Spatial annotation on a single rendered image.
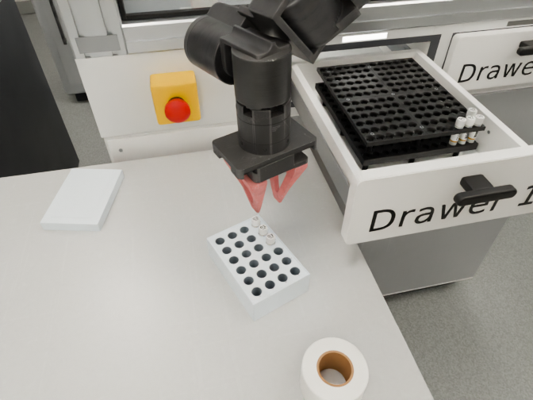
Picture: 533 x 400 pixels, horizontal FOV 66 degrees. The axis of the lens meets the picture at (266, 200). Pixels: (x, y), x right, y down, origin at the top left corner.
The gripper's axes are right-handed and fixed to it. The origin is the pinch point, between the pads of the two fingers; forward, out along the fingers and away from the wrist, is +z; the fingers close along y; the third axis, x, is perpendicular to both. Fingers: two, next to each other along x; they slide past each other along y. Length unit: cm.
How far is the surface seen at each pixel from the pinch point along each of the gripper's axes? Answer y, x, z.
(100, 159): 6, -144, 83
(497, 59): -56, -8, -1
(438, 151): -25.8, 4.9, 0.1
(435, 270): -66, -8, 71
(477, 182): -19.4, 14.7, -4.0
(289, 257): -0.4, 4.7, 6.8
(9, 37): 20, -119, 13
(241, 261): 5.2, 1.9, 6.7
